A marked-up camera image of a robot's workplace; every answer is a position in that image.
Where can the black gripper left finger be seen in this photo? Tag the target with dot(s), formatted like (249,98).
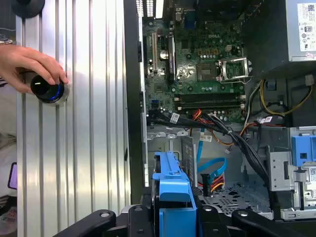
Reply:
(103,219)

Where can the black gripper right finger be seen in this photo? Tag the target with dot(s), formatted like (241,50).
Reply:
(247,219)

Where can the hard disk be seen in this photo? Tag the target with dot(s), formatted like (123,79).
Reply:
(172,187)

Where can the metal disk bay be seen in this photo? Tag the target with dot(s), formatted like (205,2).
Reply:
(279,170)

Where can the blue disk carrier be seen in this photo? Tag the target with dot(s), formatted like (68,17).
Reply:
(302,148)

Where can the black RAM slot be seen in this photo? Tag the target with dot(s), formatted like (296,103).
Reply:
(209,96)

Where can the white expansion slot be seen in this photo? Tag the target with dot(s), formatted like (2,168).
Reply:
(154,51)

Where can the person's bare hand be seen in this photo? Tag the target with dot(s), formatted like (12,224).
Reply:
(27,59)

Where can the phone in purple case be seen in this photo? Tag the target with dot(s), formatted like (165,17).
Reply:
(12,175)

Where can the black PC case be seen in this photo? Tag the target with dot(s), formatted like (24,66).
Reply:
(133,98)

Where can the socket locking lever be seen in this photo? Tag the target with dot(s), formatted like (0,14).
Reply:
(232,80)

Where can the green motherboard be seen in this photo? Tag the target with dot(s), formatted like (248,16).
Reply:
(192,89)

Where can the person in pale clothing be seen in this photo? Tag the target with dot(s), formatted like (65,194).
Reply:
(7,111)

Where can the metal socket cover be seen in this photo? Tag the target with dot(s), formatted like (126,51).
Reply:
(223,71)

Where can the CPU socket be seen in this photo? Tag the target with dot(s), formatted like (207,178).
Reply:
(234,69)

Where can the square motherboard chip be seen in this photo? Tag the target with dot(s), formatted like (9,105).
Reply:
(207,72)

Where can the grey power supply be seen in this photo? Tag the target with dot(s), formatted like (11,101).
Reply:
(266,37)

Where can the black round disc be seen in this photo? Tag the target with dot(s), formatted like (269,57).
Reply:
(28,7)

